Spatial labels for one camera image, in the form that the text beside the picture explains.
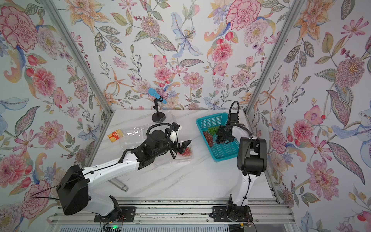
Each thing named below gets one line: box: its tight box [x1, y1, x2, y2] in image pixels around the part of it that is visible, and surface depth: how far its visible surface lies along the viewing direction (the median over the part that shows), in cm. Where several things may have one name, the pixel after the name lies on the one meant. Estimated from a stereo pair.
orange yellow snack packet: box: [107, 129, 124, 143], surface depth 106 cm
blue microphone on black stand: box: [148, 87, 168, 124], surface depth 113 cm
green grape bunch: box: [207, 126, 220, 136], surface depth 109 cm
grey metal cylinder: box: [108, 177, 129, 192], surface depth 83 cm
